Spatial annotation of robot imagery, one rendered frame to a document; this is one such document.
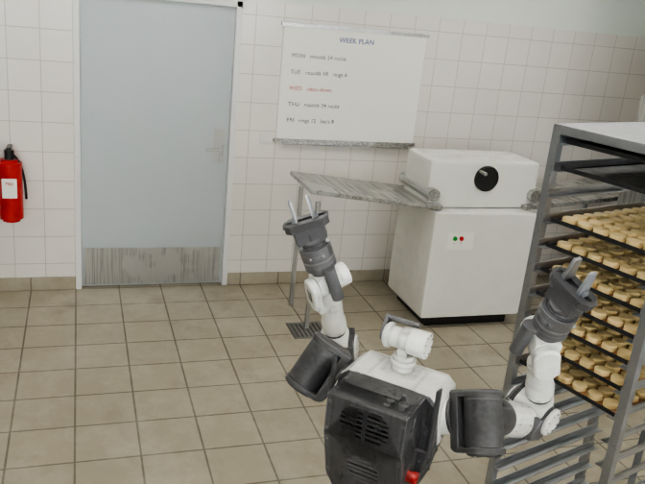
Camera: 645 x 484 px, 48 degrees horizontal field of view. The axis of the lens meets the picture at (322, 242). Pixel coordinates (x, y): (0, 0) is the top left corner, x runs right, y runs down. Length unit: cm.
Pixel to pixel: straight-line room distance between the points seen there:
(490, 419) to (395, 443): 23
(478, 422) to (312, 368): 43
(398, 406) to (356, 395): 10
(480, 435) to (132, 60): 400
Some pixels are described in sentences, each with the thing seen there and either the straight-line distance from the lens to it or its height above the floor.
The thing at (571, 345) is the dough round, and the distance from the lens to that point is 275.
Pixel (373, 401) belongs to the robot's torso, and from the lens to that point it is 168.
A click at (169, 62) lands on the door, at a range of 523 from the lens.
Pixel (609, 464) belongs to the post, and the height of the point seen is 79.
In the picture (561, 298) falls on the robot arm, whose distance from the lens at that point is 171.
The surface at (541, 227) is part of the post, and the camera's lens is 261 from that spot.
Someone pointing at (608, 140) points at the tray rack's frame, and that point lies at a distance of 244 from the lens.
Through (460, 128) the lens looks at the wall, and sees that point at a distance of 595.
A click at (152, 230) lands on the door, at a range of 546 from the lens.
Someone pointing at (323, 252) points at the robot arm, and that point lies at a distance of 191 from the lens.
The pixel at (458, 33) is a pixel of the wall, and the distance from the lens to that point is 582.
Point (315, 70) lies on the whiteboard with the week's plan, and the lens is 540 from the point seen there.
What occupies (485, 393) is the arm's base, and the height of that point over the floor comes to 132.
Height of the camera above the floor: 213
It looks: 18 degrees down
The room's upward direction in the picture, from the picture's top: 6 degrees clockwise
